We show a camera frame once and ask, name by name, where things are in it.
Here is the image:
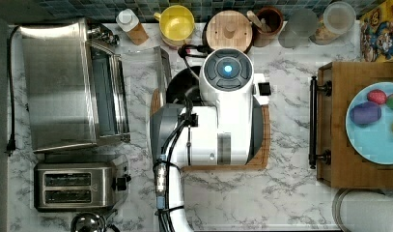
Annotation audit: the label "black bowl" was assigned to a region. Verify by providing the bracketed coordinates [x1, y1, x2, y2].
[166, 69, 202, 106]

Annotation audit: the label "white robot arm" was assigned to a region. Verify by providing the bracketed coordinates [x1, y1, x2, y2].
[149, 48, 271, 232]

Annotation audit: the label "stainless steel toaster oven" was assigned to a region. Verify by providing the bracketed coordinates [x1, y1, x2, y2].
[19, 17, 130, 153]

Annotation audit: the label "bamboo cutting board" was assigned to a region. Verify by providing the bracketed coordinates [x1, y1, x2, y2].
[149, 87, 271, 172]

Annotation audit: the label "yellow mug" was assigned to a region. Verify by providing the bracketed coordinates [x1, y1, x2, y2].
[154, 5, 195, 47]

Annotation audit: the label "wooden spoon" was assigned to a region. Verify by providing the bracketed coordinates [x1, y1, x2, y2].
[246, 11, 262, 28]

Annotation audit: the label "white-capped amber bottle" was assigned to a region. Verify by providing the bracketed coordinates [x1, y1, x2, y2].
[116, 9, 149, 45]

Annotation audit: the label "brown wooden utensil holder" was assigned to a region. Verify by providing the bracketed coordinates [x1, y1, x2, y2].
[253, 6, 284, 47]

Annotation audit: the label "silver two-slot toaster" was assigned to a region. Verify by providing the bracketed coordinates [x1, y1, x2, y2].
[34, 156, 131, 212]

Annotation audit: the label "frosted plastic cup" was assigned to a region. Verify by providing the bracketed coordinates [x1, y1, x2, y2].
[278, 9, 318, 48]

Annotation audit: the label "silver kettle lid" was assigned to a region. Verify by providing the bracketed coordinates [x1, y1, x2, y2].
[70, 210, 121, 232]

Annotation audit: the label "purple plush fruit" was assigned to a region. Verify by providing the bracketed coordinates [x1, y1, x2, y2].
[350, 101, 381, 125]

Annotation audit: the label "jar with frosted lid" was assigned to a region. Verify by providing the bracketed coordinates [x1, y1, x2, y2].
[310, 1, 356, 45]

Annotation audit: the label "light blue plate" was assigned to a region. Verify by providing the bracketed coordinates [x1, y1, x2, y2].
[346, 82, 393, 165]

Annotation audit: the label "yellow cereal box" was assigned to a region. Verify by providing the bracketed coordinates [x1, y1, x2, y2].
[360, 0, 393, 62]

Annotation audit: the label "black robot arm cables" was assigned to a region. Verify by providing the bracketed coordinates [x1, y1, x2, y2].
[153, 43, 211, 232]

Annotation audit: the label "wooden tray with black handle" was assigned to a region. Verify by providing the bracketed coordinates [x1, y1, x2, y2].
[309, 62, 393, 189]

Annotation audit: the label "black oven power cable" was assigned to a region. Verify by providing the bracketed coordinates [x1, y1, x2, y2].
[4, 25, 22, 158]

